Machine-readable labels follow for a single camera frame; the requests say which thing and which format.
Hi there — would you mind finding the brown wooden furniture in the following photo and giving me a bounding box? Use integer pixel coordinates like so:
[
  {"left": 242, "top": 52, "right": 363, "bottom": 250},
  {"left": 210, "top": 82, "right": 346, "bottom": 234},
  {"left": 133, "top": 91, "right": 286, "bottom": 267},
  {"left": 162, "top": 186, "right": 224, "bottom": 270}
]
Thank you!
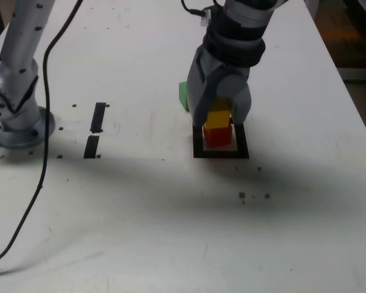
[{"left": 304, "top": 0, "right": 366, "bottom": 68}]

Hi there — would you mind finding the black tape strip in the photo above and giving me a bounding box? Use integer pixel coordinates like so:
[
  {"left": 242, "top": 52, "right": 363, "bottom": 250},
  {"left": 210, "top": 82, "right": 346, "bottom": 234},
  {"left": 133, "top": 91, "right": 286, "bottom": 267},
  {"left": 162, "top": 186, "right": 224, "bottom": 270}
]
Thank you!
[{"left": 83, "top": 102, "right": 107, "bottom": 159}]

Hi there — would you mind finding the black cable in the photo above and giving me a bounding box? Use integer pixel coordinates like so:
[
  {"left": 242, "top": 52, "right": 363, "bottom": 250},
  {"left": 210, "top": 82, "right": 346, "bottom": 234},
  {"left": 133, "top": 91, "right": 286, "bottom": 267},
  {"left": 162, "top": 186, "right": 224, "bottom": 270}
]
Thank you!
[{"left": 0, "top": 0, "right": 223, "bottom": 266}]

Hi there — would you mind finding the green cube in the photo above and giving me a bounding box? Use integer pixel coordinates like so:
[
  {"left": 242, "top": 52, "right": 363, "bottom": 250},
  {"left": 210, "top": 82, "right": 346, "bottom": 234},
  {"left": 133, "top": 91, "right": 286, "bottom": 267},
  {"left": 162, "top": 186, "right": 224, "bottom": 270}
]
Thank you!
[{"left": 178, "top": 81, "right": 190, "bottom": 112}]

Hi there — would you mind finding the yellow cube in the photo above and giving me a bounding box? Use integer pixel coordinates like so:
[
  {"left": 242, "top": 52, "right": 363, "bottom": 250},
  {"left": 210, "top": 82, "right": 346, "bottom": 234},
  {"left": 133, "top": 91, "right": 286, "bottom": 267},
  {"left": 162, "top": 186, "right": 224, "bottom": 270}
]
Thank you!
[{"left": 204, "top": 97, "right": 233, "bottom": 129}]

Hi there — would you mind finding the red cube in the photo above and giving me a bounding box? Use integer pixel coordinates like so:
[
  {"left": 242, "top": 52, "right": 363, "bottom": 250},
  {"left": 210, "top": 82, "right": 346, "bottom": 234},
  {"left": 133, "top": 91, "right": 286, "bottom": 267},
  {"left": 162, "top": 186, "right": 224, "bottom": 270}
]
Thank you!
[{"left": 202, "top": 123, "right": 234, "bottom": 148}]

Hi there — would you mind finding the black tape square outline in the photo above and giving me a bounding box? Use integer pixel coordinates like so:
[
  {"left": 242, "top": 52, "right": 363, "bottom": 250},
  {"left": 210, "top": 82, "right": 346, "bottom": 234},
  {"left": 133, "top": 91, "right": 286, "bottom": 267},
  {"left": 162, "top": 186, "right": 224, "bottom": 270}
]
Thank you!
[{"left": 192, "top": 120, "right": 250, "bottom": 159}]

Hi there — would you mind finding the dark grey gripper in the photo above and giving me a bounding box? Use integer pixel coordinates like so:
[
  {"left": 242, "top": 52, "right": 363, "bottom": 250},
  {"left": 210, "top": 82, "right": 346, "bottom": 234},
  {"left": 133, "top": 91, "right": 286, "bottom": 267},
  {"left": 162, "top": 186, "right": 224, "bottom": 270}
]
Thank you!
[{"left": 185, "top": 45, "right": 253, "bottom": 128}]

